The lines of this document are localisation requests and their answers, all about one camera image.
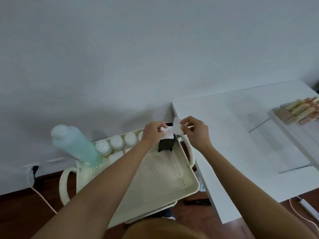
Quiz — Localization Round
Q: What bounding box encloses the cream perforated utility cart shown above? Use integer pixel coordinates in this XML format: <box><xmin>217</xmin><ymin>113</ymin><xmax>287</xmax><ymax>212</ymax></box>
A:
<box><xmin>59</xmin><ymin>129</ymin><xmax>200</xmax><ymax>230</ymax></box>

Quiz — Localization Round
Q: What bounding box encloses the white power strip cable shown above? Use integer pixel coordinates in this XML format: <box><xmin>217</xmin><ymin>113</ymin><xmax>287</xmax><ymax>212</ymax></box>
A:
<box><xmin>289</xmin><ymin>196</ymin><xmax>319</xmax><ymax>226</ymax></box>

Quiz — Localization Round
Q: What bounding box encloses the person's right forearm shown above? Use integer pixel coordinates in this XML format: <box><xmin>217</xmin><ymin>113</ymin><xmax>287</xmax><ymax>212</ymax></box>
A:
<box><xmin>199</xmin><ymin>144</ymin><xmax>319</xmax><ymax>239</ymax></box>

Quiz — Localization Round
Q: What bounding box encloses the white power strip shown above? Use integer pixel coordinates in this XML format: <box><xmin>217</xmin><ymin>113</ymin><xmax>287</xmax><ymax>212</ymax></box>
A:
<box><xmin>296</xmin><ymin>198</ymin><xmax>319</xmax><ymax>222</ymax></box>

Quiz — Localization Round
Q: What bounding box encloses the person's dark shoe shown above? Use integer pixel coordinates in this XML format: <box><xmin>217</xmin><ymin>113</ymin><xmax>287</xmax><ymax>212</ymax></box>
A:
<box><xmin>157</xmin><ymin>208</ymin><xmax>176</xmax><ymax>221</ymax></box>

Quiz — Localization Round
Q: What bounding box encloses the person's right hand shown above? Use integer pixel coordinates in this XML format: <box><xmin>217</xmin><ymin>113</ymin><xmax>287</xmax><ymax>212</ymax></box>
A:
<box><xmin>179</xmin><ymin>116</ymin><xmax>213</xmax><ymax>153</ymax></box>

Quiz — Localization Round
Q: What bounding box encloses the white tissue sheet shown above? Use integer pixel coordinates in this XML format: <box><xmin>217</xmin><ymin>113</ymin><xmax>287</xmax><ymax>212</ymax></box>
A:
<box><xmin>160</xmin><ymin>118</ymin><xmax>185</xmax><ymax>140</ymax></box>

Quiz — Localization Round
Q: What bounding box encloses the stack of wooden blocks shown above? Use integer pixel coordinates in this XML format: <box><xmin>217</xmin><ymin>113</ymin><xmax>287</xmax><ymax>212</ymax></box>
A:
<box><xmin>273</xmin><ymin>97</ymin><xmax>319</xmax><ymax>125</ymax></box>

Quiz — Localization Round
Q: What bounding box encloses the person's left forearm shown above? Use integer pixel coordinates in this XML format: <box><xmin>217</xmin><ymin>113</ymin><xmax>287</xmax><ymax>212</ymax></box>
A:
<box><xmin>31</xmin><ymin>142</ymin><xmax>160</xmax><ymax>239</ymax></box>

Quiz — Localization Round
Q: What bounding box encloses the large teal liquid bottle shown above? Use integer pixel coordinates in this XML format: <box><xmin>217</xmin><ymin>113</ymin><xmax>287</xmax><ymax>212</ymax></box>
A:
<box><xmin>51</xmin><ymin>124</ymin><xmax>104</xmax><ymax>166</ymax></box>

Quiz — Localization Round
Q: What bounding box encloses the person's tan shirt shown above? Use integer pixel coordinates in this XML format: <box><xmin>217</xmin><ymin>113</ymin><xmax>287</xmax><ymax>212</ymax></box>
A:
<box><xmin>124</xmin><ymin>217</ymin><xmax>208</xmax><ymax>239</ymax></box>

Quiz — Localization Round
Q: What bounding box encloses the black tissue holder box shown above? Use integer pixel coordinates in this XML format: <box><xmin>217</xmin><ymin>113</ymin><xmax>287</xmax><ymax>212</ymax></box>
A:
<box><xmin>159</xmin><ymin>123</ymin><xmax>178</xmax><ymax>154</ymax></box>

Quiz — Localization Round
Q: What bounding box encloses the group of white lidded jars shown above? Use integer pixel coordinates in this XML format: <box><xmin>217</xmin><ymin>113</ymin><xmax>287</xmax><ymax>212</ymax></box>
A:
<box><xmin>95</xmin><ymin>131</ymin><xmax>145</xmax><ymax>163</ymax></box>

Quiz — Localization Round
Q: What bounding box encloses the person's left hand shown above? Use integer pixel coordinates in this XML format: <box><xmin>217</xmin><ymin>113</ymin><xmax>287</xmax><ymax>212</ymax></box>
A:
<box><xmin>140</xmin><ymin>121</ymin><xmax>168</xmax><ymax>150</ymax></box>

